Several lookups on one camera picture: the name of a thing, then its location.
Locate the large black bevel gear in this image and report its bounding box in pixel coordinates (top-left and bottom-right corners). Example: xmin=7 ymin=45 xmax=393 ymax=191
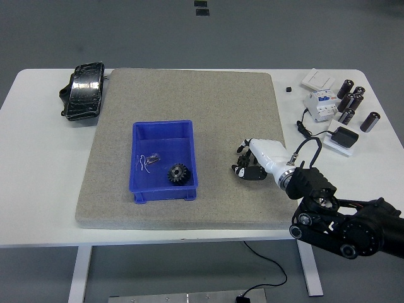
xmin=167 ymin=163 xmax=191 ymax=187

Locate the small black spur gear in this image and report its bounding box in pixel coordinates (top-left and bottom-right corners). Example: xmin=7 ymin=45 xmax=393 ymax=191
xmin=236 ymin=153 xmax=253 ymax=168

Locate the blue plastic box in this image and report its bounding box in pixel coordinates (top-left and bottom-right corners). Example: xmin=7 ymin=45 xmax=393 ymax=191
xmin=128 ymin=119 xmax=200 ymax=205

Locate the flat white box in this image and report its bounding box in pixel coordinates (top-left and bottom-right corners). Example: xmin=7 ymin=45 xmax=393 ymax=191
xmin=321 ymin=119 xmax=357 ymax=157

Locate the grey-brown mat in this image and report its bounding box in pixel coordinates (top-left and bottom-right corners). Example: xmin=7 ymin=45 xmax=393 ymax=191
xmin=74 ymin=68 xmax=300 ymax=230

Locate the white circuit breaker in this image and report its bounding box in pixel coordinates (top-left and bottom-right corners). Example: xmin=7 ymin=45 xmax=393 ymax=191
xmin=304 ymin=89 xmax=342 ymax=124

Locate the black tape-wrapped pack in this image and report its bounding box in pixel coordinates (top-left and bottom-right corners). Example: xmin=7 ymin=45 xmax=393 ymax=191
xmin=59 ymin=61 xmax=106 ymax=122

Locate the black power adapter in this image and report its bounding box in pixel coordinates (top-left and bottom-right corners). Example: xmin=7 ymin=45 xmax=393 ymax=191
xmin=330 ymin=126 xmax=360 ymax=148

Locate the grey metal floor plate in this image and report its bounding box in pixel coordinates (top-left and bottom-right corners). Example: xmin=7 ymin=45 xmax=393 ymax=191
xmin=108 ymin=288 xmax=267 ymax=303

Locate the white table leg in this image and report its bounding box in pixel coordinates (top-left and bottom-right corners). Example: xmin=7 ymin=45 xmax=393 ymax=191
xmin=295 ymin=241 xmax=324 ymax=297
xmin=68 ymin=246 xmax=93 ymax=303

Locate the black adapter cord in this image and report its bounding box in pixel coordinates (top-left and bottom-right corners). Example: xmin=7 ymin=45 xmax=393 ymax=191
xmin=295 ymin=107 xmax=334 ymax=140

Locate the white wall switch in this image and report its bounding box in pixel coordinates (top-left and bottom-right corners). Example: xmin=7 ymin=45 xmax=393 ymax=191
xmin=300 ymin=68 xmax=336 ymax=91

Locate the black floor cable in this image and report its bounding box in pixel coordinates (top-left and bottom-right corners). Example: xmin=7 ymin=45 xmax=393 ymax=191
xmin=242 ymin=241 xmax=288 ymax=295

